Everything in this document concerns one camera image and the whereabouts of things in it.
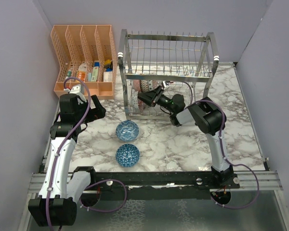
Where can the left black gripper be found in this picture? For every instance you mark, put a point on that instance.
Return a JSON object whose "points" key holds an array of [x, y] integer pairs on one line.
{"points": [[98, 111]]}

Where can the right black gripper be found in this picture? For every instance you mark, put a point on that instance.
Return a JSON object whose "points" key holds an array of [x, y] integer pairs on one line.
{"points": [[150, 98]]}

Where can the red geometric bowl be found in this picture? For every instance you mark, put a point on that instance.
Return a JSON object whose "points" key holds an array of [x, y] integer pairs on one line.
{"points": [[137, 106]]}

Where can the brown patterned bowl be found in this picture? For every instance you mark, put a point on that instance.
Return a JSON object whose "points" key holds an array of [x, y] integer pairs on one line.
{"points": [[144, 86]]}

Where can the pink circle pattern bowl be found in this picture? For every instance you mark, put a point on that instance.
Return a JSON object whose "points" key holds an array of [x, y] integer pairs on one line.
{"points": [[152, 84]]}

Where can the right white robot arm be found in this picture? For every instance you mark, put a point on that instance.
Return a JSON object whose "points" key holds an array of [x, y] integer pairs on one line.
{"points": [[207, 116]]}

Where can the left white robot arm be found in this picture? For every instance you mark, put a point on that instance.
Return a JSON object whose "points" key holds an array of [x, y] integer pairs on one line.
{"points": [[56, 203]]}

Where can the steel dish rack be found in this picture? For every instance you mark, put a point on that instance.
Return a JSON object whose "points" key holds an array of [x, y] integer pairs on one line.
{"points": [[182, 59]]}

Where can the small bottle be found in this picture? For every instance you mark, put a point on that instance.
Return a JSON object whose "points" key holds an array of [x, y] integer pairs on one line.
{"points": [[69, 74]]}

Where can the orange white box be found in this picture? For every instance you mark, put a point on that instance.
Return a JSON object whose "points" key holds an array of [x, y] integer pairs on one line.
{"points": [[81, 73]]}

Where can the blue floral bowl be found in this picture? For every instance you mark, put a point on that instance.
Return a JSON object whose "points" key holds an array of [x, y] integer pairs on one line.
{"points": [[127, 131]]}

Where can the green white box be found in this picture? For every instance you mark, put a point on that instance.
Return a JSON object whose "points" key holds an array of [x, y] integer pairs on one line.
{"points": [[93, 75]]}

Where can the white label box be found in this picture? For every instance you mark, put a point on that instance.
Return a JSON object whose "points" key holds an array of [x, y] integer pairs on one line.
{"points": [[108, 76]]}

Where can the yellow black item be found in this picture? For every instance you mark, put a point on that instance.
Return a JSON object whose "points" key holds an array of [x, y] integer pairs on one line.
{"points": [[107, 64]]}

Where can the peach desk organizer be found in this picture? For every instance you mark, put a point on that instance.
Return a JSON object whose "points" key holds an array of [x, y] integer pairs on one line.
{"points": [[87, 53]]}

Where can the blue triangle bowl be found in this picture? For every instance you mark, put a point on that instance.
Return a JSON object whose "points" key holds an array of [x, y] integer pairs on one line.
{"points": [[127, 155]]}

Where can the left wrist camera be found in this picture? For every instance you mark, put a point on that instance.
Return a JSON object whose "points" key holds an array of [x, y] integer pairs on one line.
{"points": [[76, 89]]}

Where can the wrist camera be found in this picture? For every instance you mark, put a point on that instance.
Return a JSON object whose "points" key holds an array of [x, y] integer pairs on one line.
{"points": [[76, 89], [165, 84]]}

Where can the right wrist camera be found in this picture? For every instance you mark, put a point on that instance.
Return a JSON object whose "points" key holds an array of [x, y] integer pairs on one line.
{"points": [[165, 84]]}

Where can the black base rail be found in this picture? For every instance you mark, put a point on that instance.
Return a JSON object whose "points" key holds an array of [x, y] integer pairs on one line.
{"points": [[113, 186]]}

